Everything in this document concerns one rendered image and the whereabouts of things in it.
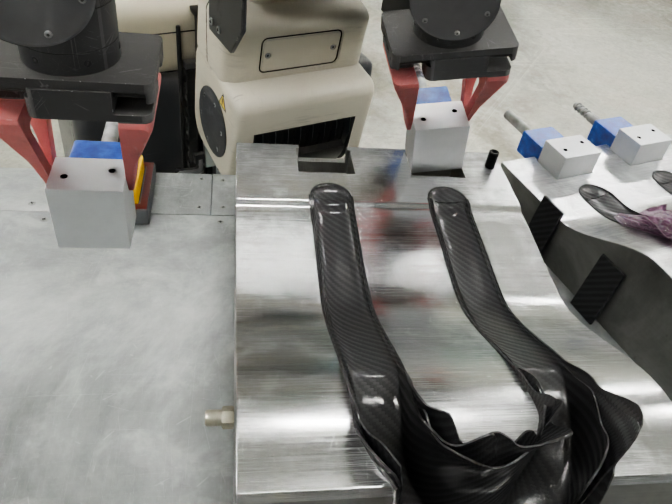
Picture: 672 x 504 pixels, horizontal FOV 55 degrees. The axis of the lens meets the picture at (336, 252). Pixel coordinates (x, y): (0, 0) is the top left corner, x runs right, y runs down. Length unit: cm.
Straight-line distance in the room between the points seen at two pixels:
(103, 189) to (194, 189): 27
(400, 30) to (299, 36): 36
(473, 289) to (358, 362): 15
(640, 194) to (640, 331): 19
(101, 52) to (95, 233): 14
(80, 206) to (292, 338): 17
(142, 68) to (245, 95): 48
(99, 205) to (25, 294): 18
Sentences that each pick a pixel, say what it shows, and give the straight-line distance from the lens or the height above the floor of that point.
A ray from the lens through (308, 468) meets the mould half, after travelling 35.
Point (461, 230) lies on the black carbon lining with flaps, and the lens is 58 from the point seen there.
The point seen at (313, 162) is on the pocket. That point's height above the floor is 87.
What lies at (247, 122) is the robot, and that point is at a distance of 88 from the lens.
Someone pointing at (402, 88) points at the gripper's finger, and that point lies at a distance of 54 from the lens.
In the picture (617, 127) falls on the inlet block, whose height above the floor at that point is 87.
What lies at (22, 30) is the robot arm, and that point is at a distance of 32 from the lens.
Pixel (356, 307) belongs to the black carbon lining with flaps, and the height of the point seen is 88.
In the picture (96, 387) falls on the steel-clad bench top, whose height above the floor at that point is 80.
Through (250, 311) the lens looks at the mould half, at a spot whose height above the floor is 89.
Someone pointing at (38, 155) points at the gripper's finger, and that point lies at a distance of 46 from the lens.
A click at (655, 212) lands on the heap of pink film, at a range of 69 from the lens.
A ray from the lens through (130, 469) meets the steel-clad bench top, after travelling 50.
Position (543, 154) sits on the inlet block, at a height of 87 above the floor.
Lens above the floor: 124
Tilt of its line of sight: 42 degrees down
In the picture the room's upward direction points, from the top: 9 degrees clockwise
